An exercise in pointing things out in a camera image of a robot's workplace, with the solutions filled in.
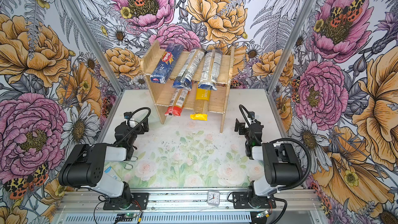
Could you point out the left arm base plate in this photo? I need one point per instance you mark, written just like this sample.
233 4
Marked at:
137 201

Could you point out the red spaghetti bag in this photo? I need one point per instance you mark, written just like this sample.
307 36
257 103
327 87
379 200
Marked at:
177 102

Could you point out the blue-end spaghetti bag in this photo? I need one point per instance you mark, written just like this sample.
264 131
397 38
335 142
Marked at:
185 76
211 70

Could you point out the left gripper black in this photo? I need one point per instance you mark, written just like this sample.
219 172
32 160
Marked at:
142 130

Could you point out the blue Barilla spaghetti box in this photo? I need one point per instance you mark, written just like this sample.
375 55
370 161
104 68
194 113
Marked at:
167 63

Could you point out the aluminium front rail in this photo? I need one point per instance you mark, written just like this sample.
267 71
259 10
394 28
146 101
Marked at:
189 206

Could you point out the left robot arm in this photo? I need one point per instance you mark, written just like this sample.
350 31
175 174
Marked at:
84 167

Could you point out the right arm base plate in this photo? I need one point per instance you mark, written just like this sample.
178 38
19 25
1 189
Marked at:
242 200

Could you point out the green circuit board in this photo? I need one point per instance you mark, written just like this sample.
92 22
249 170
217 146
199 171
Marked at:
128 218

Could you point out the yellow spaghetti bag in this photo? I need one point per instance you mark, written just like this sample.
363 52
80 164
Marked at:
200 110

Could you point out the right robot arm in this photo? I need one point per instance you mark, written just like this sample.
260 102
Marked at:
282 169

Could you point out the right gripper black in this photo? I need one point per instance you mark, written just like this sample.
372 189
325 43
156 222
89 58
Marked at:
242 127

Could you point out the wooden two-tier shelf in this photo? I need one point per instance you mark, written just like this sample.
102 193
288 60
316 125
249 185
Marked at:
161 94

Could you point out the small white clock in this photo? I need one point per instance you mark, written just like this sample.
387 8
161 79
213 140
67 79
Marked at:
213 198

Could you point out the metal scissors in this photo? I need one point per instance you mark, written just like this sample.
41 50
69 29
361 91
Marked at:
129 164

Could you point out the small white blue packet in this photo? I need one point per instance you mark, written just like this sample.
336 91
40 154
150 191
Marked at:
111 172

